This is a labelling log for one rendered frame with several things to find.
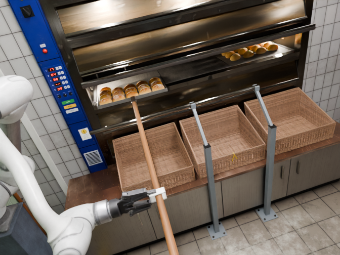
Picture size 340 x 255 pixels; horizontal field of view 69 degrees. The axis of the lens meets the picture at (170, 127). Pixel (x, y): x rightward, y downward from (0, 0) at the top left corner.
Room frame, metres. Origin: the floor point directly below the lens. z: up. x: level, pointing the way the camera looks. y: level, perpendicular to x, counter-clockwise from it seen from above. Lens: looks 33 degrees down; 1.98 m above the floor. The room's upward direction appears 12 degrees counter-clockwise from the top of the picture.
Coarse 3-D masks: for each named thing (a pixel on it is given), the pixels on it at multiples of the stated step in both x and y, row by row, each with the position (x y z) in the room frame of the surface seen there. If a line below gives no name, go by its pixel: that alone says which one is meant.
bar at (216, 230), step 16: (224, 96) 1.52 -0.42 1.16; (160, 112) 1.47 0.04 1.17; (112, 128) 1.41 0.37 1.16; (272, 128) 1.33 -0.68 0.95; (208, 144) 1.30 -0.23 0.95; (272, 144) 1.33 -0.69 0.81; (208, 160) 1.27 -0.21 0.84; (272, 160) 1.33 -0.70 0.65; (208, 176) 1.27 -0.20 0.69; (272, 176) 1.33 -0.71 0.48
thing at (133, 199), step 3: (141, 195) 0.72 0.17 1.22; (144, 195) 0.71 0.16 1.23; (147, 195) 0.71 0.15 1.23; (132, 198) 0.72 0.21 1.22; (135, 198) 0.71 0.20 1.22; (138, 198) 0.71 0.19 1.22; (141, 198) 0.71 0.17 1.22; (132, 201) 0.70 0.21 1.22; (135, 201) 0.71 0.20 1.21; (126, 204) 0.69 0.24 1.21; (129, 204) 0.70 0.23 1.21
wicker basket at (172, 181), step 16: (160, 128) 1.80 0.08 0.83; (176, 128) 1.75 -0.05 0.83; (128, 144) 1.74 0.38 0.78; (160, 144) 1.75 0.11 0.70; (176, 144) 1.76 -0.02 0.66; (128, 160) 1.70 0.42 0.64; (144, 160) 1.71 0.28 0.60; (160, 160) 1.67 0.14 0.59; (128, 176) 1.56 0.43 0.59; (144, 176) 1.51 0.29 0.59; (160, 176) 1.33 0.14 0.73; (176, 176) 1.34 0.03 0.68; (192, 176) 1.36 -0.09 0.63
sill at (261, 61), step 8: (272, 56) 2.03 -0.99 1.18; (280, 56) 1.99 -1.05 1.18; (288, 56) 2.00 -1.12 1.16; (296, 56) 2.01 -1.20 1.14; (240, 64) 1.99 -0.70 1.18; (248, 64) 1.96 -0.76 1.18; (256, 64) 1.95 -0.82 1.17; (264, 64) 1.96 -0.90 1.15; (216, 72) 1.93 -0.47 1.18; (224, 72) 1.92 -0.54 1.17; (232, 72) 1.93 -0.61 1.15; (184, 80) 1.90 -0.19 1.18; (192, 80) 1.88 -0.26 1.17; (200, 80) 1.89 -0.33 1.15; (168, 88) 1.85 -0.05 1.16; (176, 88) 1.86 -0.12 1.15; (96, 104) 1.79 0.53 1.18
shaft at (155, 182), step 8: (136, 104) 1.59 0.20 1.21; (136, 112) 1.46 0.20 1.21; (144, 136) 1.17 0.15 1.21; (144, 144) 1.09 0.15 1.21; (144, 152) 1.03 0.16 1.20; (152, 168) 0.88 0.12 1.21; (152, 176) 0.83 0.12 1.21; (152, 184) 0.79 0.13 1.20; (160, 200) 0.68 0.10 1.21; (160, 208) 0.65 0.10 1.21; (160, 216) 0.62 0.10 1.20; (168, 224) 0.57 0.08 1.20; (168, 232) 0.54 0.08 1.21; (168, 240) 0.51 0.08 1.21; (168, 248) 0.48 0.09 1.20; (176, 248) 0.48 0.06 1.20
